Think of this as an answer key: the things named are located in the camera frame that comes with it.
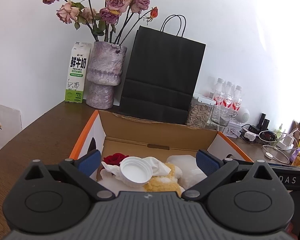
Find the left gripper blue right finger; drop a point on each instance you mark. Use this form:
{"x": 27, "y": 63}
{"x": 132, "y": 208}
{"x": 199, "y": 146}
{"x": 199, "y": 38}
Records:
{"x": 206, "y": 162}

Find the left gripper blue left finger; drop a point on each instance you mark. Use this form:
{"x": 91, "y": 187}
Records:
{"x": 89, "y": 163}

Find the translucent cotton swab box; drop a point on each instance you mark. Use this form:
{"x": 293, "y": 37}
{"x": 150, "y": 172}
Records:
{"x": 191, "y": 173}

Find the red fabric rose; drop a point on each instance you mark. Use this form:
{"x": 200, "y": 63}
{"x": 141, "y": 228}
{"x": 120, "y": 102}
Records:
{"x": 115, "y": 159}

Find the yellow plush toy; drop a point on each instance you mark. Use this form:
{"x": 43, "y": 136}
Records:
{"x": 166, "y": 183}

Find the white bottle cap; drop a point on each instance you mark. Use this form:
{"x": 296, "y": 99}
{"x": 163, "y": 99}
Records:
{"x": 135, "y": 172}

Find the red cardboard box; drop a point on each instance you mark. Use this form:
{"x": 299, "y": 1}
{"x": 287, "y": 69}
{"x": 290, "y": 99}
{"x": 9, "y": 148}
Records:
{"x": 113, "y": 133}

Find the white tin box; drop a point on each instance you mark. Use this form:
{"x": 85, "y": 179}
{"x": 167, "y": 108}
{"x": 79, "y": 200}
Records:
{"x": 233, "y": 129}

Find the empty glass cup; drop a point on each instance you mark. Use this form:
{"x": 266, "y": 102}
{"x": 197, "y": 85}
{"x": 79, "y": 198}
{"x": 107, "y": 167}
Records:
{"x": 220, "y": 117}

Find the white power adapter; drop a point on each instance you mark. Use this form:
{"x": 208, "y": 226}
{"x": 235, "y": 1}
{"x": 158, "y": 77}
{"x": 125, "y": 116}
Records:
{"x": 250, "y": 136}

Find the clear jar of seeds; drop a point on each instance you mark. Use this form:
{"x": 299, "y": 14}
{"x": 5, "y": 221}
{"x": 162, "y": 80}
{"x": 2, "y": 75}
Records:
{"x": 199, "y": 111}

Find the white round speaker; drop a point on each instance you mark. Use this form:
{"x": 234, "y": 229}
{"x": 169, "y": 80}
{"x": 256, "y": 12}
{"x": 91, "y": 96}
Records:
{"x": 243, "y": 115}

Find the left water bottle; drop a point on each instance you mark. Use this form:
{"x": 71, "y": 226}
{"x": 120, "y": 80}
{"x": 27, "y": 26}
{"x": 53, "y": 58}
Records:
{"x": 218, "y": 92}

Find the water bottle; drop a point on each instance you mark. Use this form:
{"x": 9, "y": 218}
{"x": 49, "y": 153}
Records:
{"x": 228, "y": 95}
{"x": 218, "y": 92}
{"x": 237, "y": 99}

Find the black upright device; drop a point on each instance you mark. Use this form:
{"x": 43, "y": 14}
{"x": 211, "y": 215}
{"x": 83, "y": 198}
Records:
{"x": 263, "y": 123}

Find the middle water bottle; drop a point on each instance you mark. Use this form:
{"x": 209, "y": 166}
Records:
{"x": 228, "y": 95}

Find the right water bottle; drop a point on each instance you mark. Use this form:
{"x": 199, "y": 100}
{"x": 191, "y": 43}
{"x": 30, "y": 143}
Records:
{"x": 237, "y": 99}

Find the white milk carton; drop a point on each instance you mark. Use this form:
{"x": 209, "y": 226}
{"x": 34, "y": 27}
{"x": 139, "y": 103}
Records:
{"x": 75, "y": 81}

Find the purple ceramic vase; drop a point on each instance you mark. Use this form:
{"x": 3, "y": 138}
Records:
{"x": 104, "y": 73}

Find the black paper bag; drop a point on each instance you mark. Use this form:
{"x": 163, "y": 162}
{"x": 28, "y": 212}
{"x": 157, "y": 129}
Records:
{"x": 161, "y": 76}

